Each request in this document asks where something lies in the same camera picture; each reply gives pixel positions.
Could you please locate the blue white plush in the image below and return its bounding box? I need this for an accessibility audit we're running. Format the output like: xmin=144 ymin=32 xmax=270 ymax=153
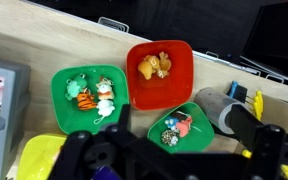
xmin=165 ymin=116 xmax=178 ymax=131

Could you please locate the orange tiger plush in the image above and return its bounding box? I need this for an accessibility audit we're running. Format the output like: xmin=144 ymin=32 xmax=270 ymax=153
xmin=77 ymin=93 xmax=97 ymax=111

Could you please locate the white orange cow plush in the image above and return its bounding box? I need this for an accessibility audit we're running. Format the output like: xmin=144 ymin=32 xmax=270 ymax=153
xmin=96 ymin=77 xmax=115 ymax=100

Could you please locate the leopard spotted plush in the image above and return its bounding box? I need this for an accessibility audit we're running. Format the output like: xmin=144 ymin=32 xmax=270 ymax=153
xmin=161 ymin=130 xmax=178 ymax=146

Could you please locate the grey plastic tub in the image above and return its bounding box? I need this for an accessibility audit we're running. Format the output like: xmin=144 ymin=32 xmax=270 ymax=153
xmin=0 ymin=59 xmax=31 ymax=180

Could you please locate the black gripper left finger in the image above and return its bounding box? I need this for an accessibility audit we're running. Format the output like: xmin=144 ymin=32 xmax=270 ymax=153
xmin=118 ymin=104 xmax=131 ymax=130

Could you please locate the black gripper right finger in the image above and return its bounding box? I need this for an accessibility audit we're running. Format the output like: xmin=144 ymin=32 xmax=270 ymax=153
xmin=228 ymin=105 xmax=263 ymax=151

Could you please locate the orange dog plush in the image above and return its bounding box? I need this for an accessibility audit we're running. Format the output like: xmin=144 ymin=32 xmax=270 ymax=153
xmin=138 ymin=55 xmax=160 ymax=80

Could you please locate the green frog plush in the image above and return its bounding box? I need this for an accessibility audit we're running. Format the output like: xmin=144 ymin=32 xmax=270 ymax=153
xmin=65 ymin=73 xmax=87 ymax=101

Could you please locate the grey metal cylinder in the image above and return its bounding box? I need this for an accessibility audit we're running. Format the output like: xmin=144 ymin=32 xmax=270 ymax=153
xmin=194 ymin=87 xmax=239 ymax=135

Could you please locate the red bowl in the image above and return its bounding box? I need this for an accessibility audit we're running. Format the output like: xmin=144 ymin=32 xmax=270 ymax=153
xmin=126 ymin=40 xmax=194 ymax=110

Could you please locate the small green bowl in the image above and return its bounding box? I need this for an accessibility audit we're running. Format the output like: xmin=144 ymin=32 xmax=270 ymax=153
xmin=147 ymin=102 xmax=214 ymax=154

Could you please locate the large green bowl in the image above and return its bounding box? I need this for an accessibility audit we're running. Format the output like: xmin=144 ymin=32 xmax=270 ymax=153
xmin=51 ymin=64 xmax=129 ymax=134

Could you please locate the white sheep plush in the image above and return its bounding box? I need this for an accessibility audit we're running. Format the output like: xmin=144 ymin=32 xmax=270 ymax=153
xmin=93 ymin=100 xmax=115 ymax=124

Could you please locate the tan deer plush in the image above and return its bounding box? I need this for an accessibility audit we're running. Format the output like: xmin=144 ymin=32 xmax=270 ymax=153
xmin=157 ymin=52 xmax=172 ymax=78

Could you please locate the pink red plush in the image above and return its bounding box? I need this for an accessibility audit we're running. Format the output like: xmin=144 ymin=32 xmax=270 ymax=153
xmin=176 ymin=116 xmax=193 ymax=137

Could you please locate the yellow bowl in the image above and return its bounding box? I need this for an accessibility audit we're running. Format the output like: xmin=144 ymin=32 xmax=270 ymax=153
xmin=16 ymin=133 xmax=66 ymax=180

